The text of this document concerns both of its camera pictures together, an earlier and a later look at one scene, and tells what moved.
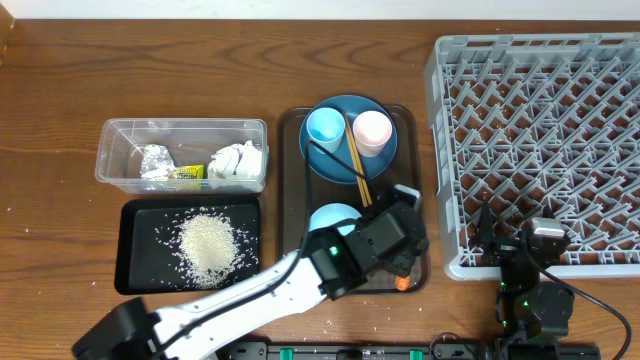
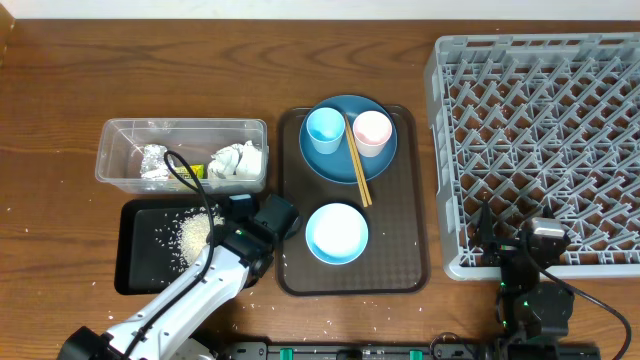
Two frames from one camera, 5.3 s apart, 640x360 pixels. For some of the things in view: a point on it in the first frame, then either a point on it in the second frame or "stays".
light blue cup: (325, 127) stays
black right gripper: (502, 247) stays
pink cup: (372, 130) stays
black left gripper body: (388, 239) -> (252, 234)
